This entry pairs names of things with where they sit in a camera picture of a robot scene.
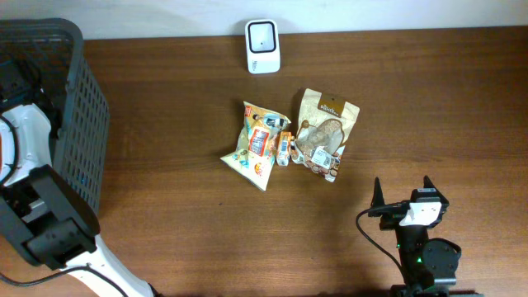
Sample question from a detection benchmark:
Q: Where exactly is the small orange box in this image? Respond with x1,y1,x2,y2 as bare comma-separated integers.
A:
276,131,292,167

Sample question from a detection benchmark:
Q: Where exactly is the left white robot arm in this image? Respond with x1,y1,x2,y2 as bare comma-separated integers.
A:
1,54,158,296

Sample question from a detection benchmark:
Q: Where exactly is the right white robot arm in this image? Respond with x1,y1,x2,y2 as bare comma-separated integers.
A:
367,177,461,296

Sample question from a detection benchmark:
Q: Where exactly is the dark grey plastic basket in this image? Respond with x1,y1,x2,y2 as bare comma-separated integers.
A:
1,18,110,212

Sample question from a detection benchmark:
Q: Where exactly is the beige snack pouch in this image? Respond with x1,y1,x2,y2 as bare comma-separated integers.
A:
290,88,360,182

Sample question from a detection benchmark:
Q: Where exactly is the white barcode scanner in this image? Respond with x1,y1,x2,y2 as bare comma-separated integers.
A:
244,19,281,74

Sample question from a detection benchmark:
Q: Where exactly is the yellow wet wipes pack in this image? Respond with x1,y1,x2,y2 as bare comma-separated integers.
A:
220,101,290,191

